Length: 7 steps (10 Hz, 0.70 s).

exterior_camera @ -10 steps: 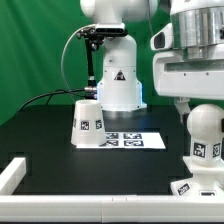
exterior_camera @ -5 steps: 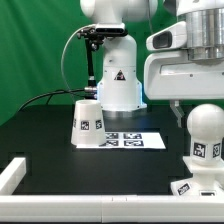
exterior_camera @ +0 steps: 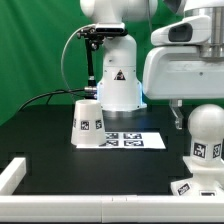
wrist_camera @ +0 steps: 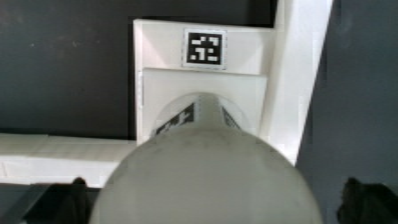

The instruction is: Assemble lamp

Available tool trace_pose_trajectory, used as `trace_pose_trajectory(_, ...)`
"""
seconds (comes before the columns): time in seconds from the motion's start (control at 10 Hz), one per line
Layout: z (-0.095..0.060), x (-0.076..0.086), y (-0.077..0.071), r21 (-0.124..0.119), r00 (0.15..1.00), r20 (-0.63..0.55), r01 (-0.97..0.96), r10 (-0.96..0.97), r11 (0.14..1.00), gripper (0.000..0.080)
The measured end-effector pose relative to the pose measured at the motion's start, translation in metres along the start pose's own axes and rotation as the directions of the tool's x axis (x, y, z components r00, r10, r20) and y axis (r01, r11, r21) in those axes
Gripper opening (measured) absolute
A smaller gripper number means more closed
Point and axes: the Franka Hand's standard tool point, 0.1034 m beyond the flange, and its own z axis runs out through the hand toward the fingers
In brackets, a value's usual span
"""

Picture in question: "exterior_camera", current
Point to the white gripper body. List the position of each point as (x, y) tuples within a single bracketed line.
[(178, 72)]

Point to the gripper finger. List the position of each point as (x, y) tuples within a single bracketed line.
[(177, 115)]

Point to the white lamp bulb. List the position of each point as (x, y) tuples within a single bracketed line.
[(206, 126)]

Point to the white lamp base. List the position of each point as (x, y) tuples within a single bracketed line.
[(206, 180)]

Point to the white lamp shade cone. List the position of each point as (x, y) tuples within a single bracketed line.
[(88, 125)]

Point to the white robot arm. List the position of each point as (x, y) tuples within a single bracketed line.
[(119, 90)]

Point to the white marker sheet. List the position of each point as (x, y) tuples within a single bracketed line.
[(134, 140)]

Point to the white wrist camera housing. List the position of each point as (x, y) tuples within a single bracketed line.
[(193, 30)]

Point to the black camera stand pole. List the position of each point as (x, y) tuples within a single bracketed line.
[(91, 89)]

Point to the black camera on stand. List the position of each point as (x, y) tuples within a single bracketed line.
[(102, 30)]

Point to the white front fence rail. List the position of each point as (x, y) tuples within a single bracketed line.
[(108, 209)]

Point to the white fence rail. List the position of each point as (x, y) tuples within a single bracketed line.
[(12, 175), (108, 209)]

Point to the white left fence rail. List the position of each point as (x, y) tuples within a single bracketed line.
[(12, 175)]

